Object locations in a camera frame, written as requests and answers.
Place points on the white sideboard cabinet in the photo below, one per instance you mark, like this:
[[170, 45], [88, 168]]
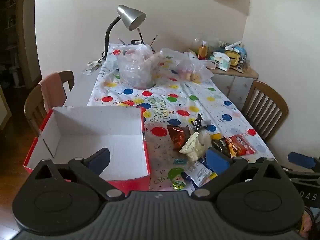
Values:
[[232, 85]]

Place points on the orange bottle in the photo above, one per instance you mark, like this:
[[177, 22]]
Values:
[[202, 51]]

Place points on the dark shelf unit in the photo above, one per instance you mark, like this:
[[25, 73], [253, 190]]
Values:
[[10, 30]]

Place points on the red snack packet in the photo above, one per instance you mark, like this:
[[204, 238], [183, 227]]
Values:
[[240, 145]]

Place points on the clear plastic bag with biscuits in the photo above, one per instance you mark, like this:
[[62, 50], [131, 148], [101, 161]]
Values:
[[190, 67]]

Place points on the silver desk lamp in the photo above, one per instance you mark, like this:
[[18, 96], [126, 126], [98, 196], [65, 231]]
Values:
[[130, 17]]

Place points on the cream snack packet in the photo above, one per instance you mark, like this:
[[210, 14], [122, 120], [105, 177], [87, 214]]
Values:
[[193, 146]]

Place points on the copper foil snack packet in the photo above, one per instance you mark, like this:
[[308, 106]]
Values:
[[177, 136]]

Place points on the balloon print tablecloth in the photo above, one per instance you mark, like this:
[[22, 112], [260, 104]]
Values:
[[200, 100]]

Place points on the dark brown snack packet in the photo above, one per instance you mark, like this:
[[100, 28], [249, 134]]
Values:
[[198, 123]]

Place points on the large clear plastic bag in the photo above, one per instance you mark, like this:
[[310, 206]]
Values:
[[135, 67]]

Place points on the black gold snack packet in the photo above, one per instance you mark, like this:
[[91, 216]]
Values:
[[221, 145]]

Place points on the blue white snack packet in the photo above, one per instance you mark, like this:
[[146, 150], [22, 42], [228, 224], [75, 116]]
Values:
[[197, 173]]

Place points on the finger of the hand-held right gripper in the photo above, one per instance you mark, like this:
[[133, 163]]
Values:
[[300, 160], [305, 177]]

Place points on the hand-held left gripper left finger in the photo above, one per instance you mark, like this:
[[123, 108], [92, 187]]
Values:
[[101, 158]]

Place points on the paint brush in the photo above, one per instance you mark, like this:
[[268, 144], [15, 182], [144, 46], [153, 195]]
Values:
[[140, 36], [153, 40]]

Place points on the green wrapped candy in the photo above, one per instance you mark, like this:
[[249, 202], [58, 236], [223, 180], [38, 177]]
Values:
[[179, 183]]

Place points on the yellow box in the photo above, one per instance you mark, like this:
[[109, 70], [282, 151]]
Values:
[[233, 58]]

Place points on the red cardboard box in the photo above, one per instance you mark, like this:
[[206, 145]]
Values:
[[100, 130]]

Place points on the wooden chair with cloth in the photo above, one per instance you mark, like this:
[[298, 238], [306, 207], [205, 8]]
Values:
[[33, 105]]

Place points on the teal wrapped candy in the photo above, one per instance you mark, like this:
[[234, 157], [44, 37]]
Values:
[[180, 161]]

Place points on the small printed packet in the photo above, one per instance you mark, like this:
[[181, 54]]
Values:
[[92, 67]]

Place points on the pink cloth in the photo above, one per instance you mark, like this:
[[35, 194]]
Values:
[[53, 92]]

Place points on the wooden slat-back chair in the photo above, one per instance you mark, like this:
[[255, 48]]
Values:
[[265, 105]]

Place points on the yellow snack packet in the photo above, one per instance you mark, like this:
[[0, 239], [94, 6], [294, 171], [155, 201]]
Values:
[[217, 136]]

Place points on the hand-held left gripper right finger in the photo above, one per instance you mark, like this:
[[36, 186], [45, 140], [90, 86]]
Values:
[[217, 162]]

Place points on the tissue box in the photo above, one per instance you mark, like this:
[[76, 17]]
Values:
[[221, 61]]

